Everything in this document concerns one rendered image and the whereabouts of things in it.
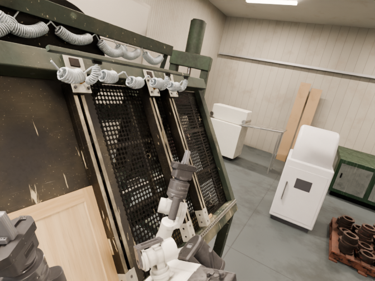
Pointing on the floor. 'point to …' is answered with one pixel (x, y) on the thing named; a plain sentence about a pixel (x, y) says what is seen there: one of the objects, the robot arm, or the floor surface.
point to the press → (193, 52)
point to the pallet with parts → (352, 244)
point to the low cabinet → (354, 177)
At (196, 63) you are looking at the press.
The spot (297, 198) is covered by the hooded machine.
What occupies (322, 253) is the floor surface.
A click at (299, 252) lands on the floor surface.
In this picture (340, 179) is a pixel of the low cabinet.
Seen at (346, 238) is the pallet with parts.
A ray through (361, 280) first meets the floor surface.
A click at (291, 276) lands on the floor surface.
